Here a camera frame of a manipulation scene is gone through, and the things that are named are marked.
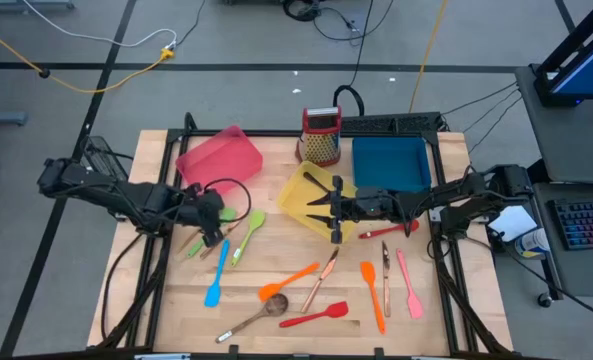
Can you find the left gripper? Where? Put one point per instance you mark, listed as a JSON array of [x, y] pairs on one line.
[[208, 210]]

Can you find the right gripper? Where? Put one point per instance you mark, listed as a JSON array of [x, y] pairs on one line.
[[356, 206]]

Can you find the green silicone spatula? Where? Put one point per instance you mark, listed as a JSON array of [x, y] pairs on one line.
[[228, 215]]

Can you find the black table knife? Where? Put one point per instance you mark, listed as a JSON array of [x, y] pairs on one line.
[[316, 181]]

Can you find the green silicone spoon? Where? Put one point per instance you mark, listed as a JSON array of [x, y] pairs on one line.
[[257, 219]]

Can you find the red silicone spoon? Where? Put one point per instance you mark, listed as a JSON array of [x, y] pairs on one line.
[[386, 231]]

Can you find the copper table knife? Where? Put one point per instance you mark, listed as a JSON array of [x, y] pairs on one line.
[[386, 285], [320, 280]]

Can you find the orange silicone spatula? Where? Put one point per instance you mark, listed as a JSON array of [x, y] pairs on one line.
[[368, 271]]

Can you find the blue silicone spatula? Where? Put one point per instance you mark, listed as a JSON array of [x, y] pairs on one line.
[[213, 295]]

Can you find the orange silicone spoon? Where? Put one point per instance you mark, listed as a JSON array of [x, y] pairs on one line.
[[270, 291]]

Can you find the red silicone spatula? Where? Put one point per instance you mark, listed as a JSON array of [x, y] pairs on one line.
[[337, 310]]

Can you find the wooden spoon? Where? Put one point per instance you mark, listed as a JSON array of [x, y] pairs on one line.
[[277, 304]]

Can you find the pink silicone spatula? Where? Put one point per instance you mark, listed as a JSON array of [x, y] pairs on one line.
[[415, 306]]

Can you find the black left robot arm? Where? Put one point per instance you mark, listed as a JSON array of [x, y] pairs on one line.
[[126, 196]]

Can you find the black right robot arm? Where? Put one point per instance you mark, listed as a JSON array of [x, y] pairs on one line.
[[456, 196]]

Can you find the yellow translucent plastic bin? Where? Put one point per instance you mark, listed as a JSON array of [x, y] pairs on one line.
[[301, 210]]

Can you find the pink translucent plastic bin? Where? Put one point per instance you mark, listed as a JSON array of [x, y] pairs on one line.
[[216, 160]]

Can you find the red steel box grater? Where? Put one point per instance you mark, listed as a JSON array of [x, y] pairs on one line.
[[320, 145]]

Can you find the blue plastic bin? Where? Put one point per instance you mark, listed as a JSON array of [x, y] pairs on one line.
[[391, 165]]

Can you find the black mesh control box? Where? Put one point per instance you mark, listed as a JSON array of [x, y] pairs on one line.
[[101, 152]]

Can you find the silver aluminium bar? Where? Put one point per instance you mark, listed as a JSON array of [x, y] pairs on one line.
[[161, 357]]

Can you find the white paper sheet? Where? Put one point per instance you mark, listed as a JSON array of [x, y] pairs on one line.
[[513, 222]]

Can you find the white blue label bottle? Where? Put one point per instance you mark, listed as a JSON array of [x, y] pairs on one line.
[[532, 244]]

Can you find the grey table foot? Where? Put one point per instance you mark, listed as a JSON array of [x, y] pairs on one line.
[[26, 4], [1, 118]]

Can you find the black desk caster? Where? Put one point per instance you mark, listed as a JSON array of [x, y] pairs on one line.
[[544, 300]]

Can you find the grey side table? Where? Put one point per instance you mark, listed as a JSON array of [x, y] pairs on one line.
[[566, 145]]

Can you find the backlit computer keyboard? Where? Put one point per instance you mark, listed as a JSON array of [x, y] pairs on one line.
[[586, 225]]

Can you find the grey computer desk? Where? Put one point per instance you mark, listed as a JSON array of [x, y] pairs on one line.
[[591, 272]]

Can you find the large computer monitor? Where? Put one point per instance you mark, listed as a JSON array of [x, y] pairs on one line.
[[591, 70]]

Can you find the black aluminium table frame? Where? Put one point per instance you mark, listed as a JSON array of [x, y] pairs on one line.
[[276, 133]]

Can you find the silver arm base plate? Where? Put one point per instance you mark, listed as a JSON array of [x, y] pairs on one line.
[[435, 215]]

